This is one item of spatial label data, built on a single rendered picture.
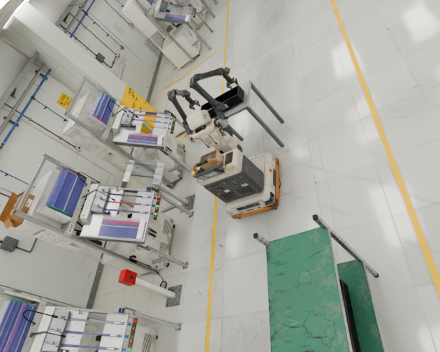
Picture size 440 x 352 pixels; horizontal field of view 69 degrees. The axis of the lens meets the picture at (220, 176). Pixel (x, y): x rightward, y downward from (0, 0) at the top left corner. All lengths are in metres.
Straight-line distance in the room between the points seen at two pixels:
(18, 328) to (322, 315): 2.56
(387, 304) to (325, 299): 0.98
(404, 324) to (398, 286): 0.27
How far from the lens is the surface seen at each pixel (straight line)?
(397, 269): 2.91
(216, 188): 3.43
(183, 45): 7.66
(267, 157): 3.69
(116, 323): 3.49
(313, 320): 1.96
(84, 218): 3.94
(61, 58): 6.54
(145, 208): 3.96
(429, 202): 3.07
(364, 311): 2.52
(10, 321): 3.46
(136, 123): 4.90
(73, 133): 4.78
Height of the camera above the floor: 2.69
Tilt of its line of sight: 37 degrees down
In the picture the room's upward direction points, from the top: 51 degrees counter-clockwise
